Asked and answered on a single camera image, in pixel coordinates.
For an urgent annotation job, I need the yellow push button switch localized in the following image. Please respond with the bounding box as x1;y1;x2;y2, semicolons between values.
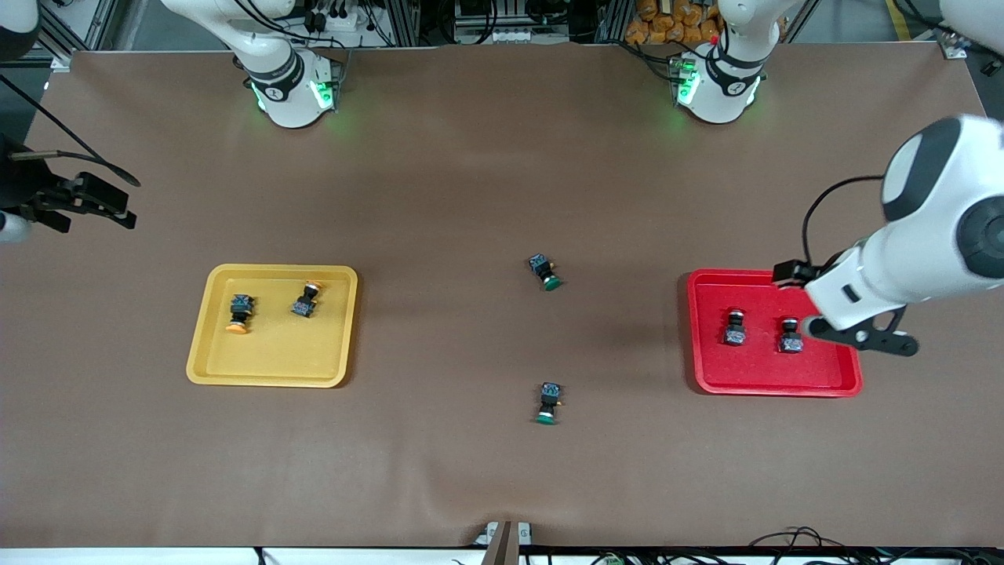
291;280;326;319
224;293;256;336

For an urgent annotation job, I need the red plastic tray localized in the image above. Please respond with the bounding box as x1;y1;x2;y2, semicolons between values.
687;269;864;398

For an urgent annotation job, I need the yellow plastic tray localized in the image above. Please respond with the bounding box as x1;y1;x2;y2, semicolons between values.
186;264;359;388

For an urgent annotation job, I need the pile of orange bags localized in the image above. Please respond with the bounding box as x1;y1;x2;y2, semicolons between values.
625;0;722;46

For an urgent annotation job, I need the white power strip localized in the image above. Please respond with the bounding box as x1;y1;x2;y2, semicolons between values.
302;0;377;32

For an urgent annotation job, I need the brown table mat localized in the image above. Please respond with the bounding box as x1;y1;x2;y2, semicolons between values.
0;49;1004;549

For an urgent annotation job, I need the grey control equipment rack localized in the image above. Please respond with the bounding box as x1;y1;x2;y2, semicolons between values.
455;0;569;46

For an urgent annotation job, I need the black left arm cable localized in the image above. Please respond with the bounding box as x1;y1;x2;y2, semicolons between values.
800;174;887;268

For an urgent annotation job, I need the aluminium frame post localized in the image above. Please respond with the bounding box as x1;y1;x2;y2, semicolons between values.
914;0;969;60
35;0;75;71

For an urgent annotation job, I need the green push button switch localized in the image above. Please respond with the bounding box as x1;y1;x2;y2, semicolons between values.
529;253;564;293
536;382;564;426

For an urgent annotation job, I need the black floor cable bundle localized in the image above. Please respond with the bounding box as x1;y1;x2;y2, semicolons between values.
749;526;1004;565

